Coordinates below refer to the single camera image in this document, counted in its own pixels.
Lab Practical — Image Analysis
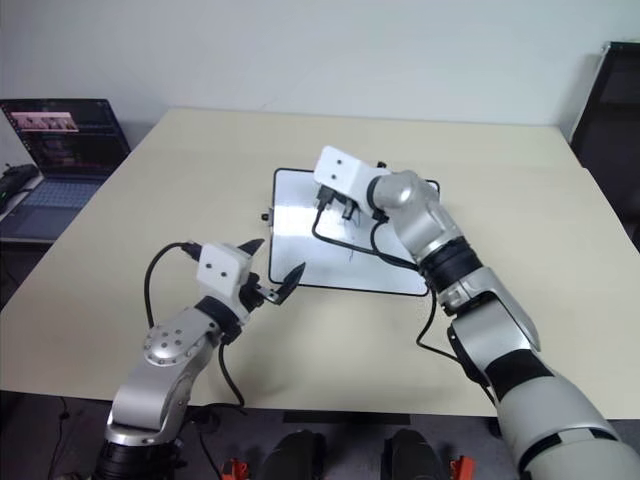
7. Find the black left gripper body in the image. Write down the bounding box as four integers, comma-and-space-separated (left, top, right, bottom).
239, 272, 276, 311

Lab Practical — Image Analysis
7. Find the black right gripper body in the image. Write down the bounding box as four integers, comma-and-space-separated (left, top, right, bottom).
328, 186, 363, 215

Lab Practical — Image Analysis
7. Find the black-framed whiteboard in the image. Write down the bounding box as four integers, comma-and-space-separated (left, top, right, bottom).
268, 167, 444, 299

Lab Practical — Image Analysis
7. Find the black table crossbar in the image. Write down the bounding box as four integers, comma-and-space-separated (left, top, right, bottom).
282, 412, 413, 426

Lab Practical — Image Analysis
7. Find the dark rounded shape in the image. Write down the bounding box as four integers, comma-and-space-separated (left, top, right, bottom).
261, 429, 327, 480
381, 428, 447, 480

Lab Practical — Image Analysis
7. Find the orange red clamp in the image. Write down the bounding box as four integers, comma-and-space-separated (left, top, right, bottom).
221, 456, 250, 480
449, 454, 476, 480

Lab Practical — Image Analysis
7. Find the open blue laptop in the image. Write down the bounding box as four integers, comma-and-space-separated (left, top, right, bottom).
0, 98, 133, 242

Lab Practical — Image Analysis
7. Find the black handheld device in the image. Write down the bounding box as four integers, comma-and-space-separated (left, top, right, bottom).
0, 162, 39, 222

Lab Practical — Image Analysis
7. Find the black equipment rack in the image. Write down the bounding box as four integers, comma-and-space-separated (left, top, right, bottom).
568, 41, 640, 227

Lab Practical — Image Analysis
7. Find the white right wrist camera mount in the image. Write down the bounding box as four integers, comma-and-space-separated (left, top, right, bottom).
313, 145, 392, 217

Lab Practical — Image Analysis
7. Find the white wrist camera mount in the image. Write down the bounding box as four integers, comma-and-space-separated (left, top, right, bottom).
313, 145, 392, 217
195, 243, 262, 324

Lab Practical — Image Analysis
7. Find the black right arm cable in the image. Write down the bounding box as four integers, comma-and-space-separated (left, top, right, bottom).
312, 185, 501, 407

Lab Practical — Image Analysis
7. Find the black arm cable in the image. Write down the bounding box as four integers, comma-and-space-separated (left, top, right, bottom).
143, 241, 247, 407
312, 185, 501, 407

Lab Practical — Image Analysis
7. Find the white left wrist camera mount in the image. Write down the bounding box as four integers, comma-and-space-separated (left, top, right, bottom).
195, 243, 262, 324

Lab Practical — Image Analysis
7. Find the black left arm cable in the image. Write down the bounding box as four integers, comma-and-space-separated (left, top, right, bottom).
143, 241, 247, 407

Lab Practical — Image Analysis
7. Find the thin black floor cable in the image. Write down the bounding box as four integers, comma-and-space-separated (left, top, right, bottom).
55, 397, 87, 442

